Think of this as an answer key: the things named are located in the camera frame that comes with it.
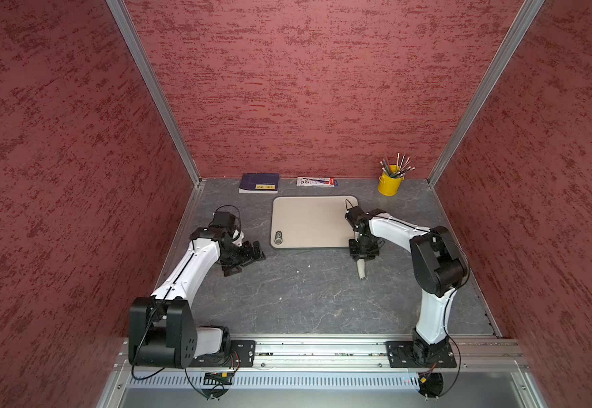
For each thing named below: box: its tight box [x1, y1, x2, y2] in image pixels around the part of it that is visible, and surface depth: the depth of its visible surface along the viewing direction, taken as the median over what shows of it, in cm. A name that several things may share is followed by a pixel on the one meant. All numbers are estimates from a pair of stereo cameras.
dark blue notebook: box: [238, 172, 279, 194], surface depth 123 cm
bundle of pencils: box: [379, 153, 416, 179], surface depth 112 cm
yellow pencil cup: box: [377, 164, 405, 197], surface depth 115 cm
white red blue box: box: [296, 176, 339, 187], surface depth 120 cm
